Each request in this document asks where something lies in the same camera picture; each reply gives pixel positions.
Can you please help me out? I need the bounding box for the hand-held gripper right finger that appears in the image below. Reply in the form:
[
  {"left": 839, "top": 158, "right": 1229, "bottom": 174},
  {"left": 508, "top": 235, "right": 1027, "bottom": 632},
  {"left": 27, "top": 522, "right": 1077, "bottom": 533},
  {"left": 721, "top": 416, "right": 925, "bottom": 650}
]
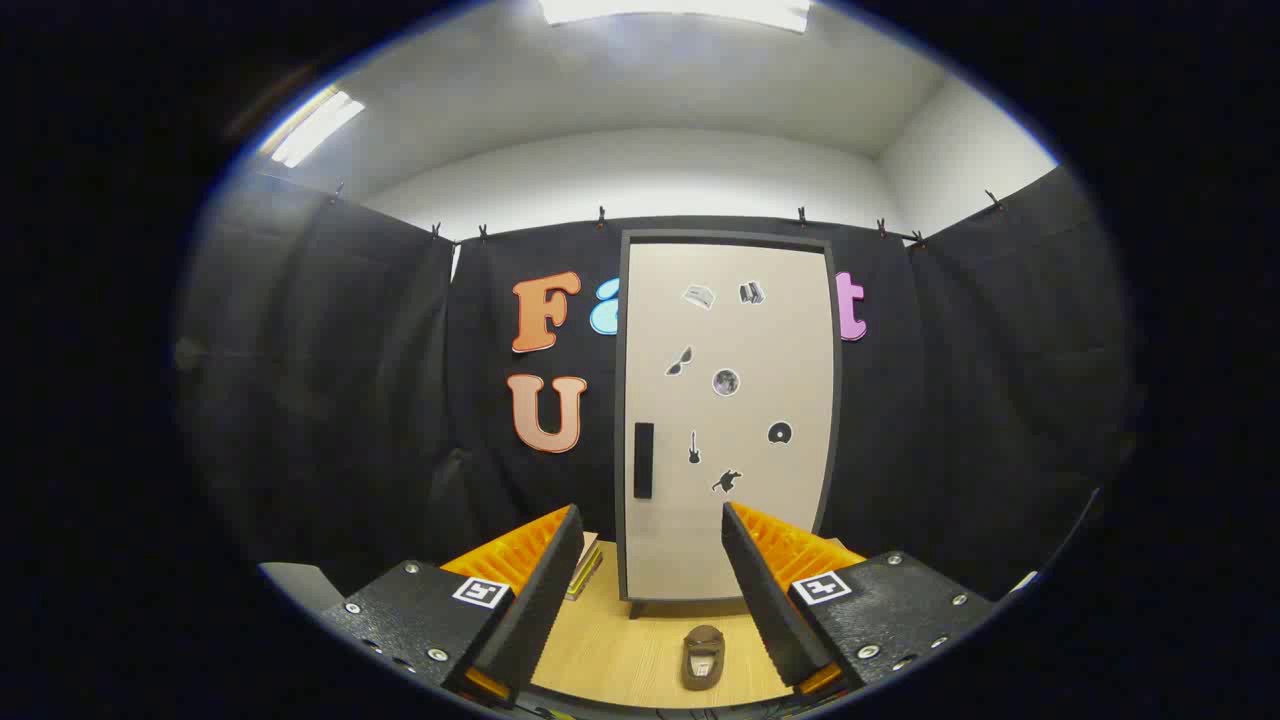
[{"left": 721, "top": 500, "right": 996, "bottom": 698}]

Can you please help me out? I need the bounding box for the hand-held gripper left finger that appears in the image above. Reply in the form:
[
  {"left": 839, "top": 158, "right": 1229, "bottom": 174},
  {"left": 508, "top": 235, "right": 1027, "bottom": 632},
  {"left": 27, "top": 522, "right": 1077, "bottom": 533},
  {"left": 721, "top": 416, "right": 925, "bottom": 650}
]
[{"left": 318, "top": 503, "right": 586, "bottom": 709}]

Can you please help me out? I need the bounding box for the brown shoe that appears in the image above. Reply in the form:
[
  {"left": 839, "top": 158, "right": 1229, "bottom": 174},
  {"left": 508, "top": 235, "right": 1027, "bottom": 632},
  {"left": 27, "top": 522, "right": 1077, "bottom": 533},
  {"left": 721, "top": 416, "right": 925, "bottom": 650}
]
[{"left": 682, "top": 625, "right": 726, "bottom": 692}]

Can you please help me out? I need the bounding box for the dark grey shoe cabinet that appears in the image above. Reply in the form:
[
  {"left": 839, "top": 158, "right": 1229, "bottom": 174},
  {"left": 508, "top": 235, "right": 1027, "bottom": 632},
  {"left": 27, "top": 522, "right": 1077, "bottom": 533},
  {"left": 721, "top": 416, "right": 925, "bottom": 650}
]
[{"left": 614, "top": 229, "right": 843, "bottom": 619}]

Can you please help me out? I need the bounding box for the beige shoe cabinet door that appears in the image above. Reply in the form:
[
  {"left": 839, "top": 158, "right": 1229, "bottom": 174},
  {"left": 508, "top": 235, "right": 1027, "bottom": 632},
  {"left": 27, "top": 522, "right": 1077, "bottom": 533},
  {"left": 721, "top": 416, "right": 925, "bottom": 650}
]
[{"left": 624, "top": 243, "right": 833, "bottom": 601}]

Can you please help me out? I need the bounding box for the black backdrop cloth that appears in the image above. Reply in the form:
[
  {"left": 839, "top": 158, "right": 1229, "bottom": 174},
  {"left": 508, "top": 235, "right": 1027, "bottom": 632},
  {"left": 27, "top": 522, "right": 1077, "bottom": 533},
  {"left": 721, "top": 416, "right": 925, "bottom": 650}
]
[{"left": 175, "top": 165, "right": 1141, "bottom": 601}]

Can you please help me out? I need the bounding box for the rectangular ceiling light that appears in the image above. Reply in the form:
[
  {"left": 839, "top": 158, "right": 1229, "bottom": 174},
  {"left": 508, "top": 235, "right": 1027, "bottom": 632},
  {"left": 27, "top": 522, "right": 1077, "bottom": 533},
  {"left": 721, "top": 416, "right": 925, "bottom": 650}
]
[
  {"left": 538, "top": 0, "right": 813, "bottom": 34},
  {"left": 258, "top": 88, "right": 366, "bottom": 169}
]

